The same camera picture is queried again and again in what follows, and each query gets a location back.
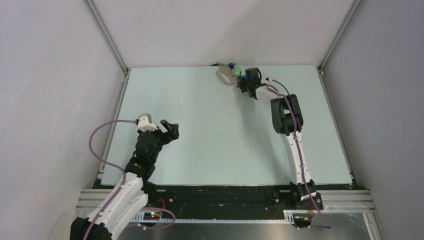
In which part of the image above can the left aluminium frame post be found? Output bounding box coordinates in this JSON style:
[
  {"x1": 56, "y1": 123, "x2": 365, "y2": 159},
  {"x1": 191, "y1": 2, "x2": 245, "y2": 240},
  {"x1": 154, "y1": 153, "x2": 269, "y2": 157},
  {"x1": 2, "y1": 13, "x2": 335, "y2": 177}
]
[{"x1": 83, "y1": 0, "x2": 129, "y2": 76}]

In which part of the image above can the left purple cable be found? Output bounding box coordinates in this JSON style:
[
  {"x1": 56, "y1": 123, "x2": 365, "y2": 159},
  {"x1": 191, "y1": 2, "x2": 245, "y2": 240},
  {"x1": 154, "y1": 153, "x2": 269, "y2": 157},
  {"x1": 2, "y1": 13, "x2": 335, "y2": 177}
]
[{"x1": 82, "y1": 120, "x2": 177, "y2": 240}]

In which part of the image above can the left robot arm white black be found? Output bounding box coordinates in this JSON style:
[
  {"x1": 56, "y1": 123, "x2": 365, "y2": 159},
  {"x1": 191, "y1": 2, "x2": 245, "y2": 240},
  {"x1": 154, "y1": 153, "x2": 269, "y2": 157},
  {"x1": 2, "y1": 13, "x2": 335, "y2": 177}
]
[{"x1": 69, "y1": 113, "x2": 180, "y2": 240}]

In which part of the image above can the green key tag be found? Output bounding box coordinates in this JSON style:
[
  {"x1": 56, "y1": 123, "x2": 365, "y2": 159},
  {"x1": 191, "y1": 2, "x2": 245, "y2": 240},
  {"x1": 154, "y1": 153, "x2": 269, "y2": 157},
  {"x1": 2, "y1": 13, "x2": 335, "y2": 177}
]
[{"x1": 233, "y1": 67, "x2": 242, "y2": 76}]

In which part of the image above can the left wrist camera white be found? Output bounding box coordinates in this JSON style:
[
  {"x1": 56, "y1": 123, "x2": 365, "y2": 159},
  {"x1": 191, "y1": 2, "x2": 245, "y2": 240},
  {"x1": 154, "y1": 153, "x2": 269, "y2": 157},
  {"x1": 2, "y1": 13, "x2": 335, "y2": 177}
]
[{"x1": 136, "y1": 113, "x2": 159, "y2": 133}]

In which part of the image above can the right controller board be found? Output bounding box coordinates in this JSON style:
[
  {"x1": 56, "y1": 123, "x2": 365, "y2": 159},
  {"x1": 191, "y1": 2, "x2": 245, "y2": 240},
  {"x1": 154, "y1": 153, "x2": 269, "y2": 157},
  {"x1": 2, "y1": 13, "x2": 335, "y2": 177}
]
[{"x1": 293, "y1": 215, "x2": 314, "y2": 222}]

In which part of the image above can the left controller board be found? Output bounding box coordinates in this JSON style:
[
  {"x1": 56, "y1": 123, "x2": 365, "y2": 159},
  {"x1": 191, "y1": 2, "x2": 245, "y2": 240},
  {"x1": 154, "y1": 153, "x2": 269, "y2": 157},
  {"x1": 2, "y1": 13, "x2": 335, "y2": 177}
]
[{"x1": 143, "y1": 211, "x2": 162, "y2": 221}]

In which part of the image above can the controller board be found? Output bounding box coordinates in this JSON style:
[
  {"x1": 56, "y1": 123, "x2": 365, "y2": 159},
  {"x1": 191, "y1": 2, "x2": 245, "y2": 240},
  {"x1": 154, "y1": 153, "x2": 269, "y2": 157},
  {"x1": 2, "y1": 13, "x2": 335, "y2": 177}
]
[
  {"x1": 293, "y1": 215, "x2": 314, "y2": 222},
  {"x1": 143, "y1": 211, "x2": 162, "y2": 221}
]

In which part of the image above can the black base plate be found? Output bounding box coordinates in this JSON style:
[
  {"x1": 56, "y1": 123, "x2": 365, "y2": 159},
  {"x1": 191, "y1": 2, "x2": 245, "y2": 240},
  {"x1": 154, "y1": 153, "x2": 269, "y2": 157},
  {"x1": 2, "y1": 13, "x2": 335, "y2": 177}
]
[{"x1": 92, "y1": 178, "x2": 359, "y2": 221}]

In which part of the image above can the right aluminium frame post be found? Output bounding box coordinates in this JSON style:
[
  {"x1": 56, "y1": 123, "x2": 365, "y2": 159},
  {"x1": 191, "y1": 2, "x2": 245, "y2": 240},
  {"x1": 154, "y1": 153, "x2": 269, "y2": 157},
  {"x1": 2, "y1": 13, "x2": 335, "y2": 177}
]
[{"x1": 317, "y1": 0, "x2": 365, "y2": 75}]

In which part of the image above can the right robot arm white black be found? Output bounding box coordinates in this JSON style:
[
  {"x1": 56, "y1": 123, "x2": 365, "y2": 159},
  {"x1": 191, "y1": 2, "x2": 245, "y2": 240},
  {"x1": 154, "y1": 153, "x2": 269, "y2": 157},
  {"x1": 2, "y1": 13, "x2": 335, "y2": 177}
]
[{"x1": 236, "y1": 67, "x2": 323, "y2": 212}]

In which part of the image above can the aluminium frame post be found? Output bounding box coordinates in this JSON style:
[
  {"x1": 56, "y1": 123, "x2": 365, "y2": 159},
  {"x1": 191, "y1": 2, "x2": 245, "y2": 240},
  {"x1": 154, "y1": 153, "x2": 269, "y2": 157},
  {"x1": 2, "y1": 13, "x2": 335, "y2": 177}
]
[
  {"x1": 317, "y1": 0, "x2": 365, "y2": 75},
  {"x1": 83, "y1": 0, "x2": 129, "y2": 76}
]

